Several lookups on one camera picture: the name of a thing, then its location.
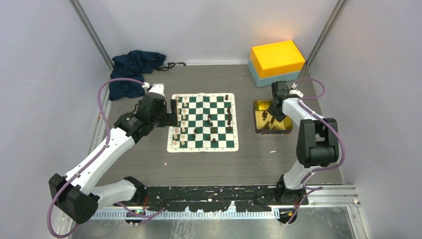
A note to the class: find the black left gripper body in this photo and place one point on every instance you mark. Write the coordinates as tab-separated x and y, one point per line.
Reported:
162	119

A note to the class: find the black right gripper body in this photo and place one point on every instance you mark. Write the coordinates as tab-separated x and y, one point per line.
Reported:
275	113

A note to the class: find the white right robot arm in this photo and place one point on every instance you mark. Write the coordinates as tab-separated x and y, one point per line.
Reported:
317	145

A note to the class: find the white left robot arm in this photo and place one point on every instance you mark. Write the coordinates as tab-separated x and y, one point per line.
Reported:
76	193

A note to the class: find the green white chess mat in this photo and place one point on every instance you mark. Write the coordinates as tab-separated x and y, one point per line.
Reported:
199	106

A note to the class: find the yellow and blue box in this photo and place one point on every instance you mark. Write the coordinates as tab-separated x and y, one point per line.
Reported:
280	61

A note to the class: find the dark blue cloth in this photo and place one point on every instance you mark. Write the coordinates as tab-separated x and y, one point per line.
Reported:
132	65

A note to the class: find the gold metal tin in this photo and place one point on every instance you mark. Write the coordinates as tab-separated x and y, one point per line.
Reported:
266	124

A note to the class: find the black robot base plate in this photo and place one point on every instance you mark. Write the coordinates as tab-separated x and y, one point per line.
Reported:
214	199

